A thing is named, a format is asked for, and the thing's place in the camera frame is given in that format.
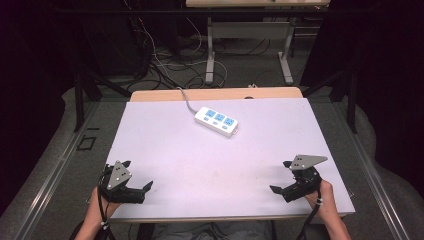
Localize person's right hand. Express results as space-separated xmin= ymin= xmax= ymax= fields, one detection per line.
xmin=304 ymin=179 xmax=338 ymax=219

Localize black metal stand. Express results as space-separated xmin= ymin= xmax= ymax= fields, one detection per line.
xmin=301 ymin=66 xmax=360 ymax=135
xmin=73 ymin=64 xmax=132 ymax=133

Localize bundle of floor cables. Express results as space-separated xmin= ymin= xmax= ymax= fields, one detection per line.
xmin=123 ymin=0 xmax=272 ymax=92

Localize black horizontal bar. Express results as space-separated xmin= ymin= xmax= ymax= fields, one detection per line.
xmin=55 ymin=8 xmax=371 ymax=15

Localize person's grey trousers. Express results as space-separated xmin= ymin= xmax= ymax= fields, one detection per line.
xmin=146 ymin=220 xmax=278 ymax=240

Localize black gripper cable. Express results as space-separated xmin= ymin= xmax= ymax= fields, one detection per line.
xmin=295 ymin=188 xmax=324 ymax=240
xmin=96 ymin=165 xmax=117 ymax=240

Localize white power strip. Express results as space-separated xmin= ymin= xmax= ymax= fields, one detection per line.
xmin=194 ymin=106 xmax=240 ymax=138

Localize white table mat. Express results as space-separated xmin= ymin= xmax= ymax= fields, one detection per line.
xmin=105 ymin=97 xmax=356 ymax=221

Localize aluminium floor rail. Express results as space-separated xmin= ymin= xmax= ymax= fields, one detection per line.
xmin=13 ymin=101 xmax=101 ymax=240
xmin=333 ymin=101 xmax=412 ymax=240

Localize grey power strip cable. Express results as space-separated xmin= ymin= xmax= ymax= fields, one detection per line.
xmin=175 ymin=86 xmax=198 ymax=115

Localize white desk with metal legs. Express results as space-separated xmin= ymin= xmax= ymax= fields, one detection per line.
xmin=185 ymin=0 xmax=332 ymax=86

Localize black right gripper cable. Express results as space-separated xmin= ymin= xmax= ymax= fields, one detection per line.
xmin=295 ymin=188 xmax=324 ymax=240

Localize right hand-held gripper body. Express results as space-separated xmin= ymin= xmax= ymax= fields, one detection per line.
xmin=281 ymin=154 xmax=329 ymax=204

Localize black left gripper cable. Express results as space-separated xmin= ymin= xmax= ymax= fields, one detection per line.
xmin=96 ymin=165 xmax=117 ymax=240

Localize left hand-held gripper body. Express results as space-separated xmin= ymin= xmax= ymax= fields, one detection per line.
xmin=98 ymin=160 xmax=147 ymax=205

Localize person's left hand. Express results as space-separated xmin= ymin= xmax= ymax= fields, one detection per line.
xmin=87 ymin=185 xmax=122 ymax=224

